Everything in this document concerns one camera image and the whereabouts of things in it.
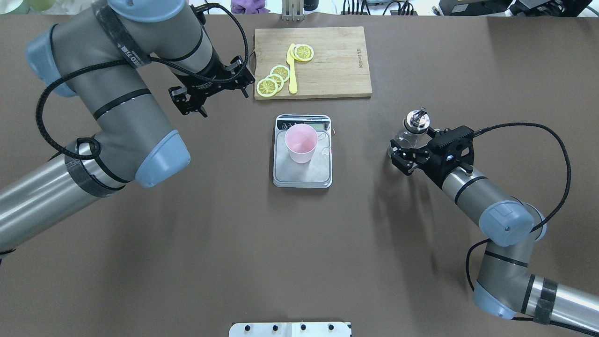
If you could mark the lemon slice near handle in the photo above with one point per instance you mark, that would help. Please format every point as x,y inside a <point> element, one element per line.
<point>267,87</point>

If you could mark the black thermos bottle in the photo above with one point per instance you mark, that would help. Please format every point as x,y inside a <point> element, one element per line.
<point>310,5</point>

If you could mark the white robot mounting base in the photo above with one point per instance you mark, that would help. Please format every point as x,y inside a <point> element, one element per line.
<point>291,329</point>

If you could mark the middle lemon slice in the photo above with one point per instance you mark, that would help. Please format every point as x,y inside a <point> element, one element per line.
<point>279,80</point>

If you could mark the yellow plastic knife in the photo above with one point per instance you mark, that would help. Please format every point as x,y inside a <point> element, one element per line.
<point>292,82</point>

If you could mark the hidden lemon slice of pair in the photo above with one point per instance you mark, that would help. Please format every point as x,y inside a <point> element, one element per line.
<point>291,52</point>

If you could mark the pink plastic cup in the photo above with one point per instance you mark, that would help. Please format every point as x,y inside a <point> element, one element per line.
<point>301,141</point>

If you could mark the upper lemon slice of three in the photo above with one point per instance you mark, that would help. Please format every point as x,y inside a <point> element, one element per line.
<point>281,70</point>

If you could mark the aluminium frame post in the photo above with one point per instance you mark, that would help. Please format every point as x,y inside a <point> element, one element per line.
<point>293,10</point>

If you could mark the silver digital kitchen scale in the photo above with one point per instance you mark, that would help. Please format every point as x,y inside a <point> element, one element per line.
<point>316,172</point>

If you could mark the clear glass sauce bottle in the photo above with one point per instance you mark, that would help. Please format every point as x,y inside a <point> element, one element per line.
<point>416,121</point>

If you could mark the wooden cutting board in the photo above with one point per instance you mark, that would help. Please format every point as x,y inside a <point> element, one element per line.
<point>339,69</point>

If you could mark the purple cloth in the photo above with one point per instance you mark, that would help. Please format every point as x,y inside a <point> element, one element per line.
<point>249,7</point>

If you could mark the front lemon slice of pair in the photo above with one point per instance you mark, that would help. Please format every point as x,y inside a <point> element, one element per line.
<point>303,52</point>

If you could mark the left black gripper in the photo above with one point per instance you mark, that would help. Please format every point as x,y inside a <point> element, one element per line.
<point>204,82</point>

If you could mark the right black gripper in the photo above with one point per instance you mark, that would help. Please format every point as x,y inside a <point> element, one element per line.
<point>431,164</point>

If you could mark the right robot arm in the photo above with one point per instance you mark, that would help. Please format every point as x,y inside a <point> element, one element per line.
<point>504,287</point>

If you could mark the black power strip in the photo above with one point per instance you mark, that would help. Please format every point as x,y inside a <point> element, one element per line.
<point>378,7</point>

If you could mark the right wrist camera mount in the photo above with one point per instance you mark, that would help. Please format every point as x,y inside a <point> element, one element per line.
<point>452,149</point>

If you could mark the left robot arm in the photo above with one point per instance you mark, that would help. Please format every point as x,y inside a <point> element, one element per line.
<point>96,56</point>

